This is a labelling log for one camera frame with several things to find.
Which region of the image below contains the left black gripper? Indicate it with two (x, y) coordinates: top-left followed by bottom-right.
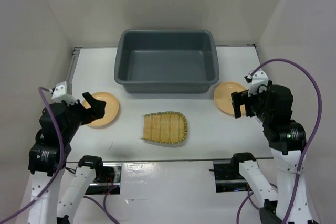
(65, 91), (107, 139)

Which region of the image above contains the cream plate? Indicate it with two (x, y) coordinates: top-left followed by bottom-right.
(87, 92), (119, 128)
(214, 82), (246, 116)

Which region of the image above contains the woven bamboo tray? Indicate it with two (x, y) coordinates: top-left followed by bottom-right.
(142, 111), (188, 145)

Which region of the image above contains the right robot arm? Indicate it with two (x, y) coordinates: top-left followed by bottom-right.
(230, 83), (315, 223)

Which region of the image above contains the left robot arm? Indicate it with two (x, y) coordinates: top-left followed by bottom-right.
(28, 92), (106, 223)

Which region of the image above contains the grey plastic bin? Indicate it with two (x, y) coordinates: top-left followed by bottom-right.
(114, 30), (219, 94)

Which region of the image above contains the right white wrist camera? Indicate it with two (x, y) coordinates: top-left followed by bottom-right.
(245, 70), (269, 97)

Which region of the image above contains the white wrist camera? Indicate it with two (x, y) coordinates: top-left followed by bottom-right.
(51, 81), (79, 106)
(245, 70), (269, 97)

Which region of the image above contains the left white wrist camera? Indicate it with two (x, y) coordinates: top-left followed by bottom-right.
(51, 81), (79, 106)

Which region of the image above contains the aluminium table edge rail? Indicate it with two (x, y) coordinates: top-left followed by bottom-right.
(66, 47), (81, 93)

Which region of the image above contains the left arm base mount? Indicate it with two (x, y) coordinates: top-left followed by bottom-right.
(65, 156), (122, 195)

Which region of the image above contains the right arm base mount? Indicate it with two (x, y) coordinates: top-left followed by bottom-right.
(209, 159), (249, 193)

